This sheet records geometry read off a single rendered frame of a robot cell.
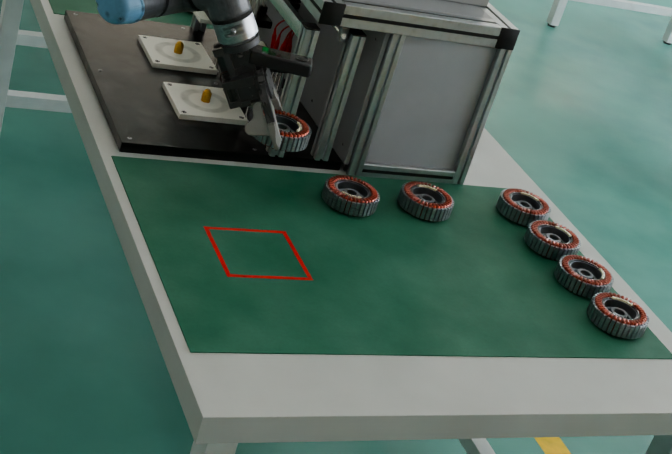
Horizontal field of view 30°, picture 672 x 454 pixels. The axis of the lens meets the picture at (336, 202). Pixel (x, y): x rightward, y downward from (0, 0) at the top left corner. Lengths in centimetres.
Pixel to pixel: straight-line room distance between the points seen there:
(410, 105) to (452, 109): 10
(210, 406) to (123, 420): 115
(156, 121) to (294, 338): 70
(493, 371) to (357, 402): 30
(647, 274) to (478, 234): 199
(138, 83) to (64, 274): 88
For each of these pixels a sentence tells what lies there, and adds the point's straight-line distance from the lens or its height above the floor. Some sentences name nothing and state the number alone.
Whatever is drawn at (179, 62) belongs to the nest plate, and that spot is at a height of 78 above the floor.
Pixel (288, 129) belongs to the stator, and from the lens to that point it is 233.
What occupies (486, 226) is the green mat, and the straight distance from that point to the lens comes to 259.
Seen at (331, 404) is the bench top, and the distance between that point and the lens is 191.
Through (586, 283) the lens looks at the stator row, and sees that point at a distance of 245.
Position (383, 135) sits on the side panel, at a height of 84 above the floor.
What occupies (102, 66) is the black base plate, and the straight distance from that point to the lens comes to 274.
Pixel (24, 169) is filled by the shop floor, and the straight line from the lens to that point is 389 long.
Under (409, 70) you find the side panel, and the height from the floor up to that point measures 99.
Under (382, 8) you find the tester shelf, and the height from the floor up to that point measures 112.
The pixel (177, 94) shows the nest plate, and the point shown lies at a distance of 266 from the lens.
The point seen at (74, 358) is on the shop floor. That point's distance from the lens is 313.
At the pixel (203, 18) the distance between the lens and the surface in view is 283.
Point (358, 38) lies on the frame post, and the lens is 248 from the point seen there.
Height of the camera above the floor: 185
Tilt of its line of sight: 26 degrees down
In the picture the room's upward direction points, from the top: 18 degrees clockwise
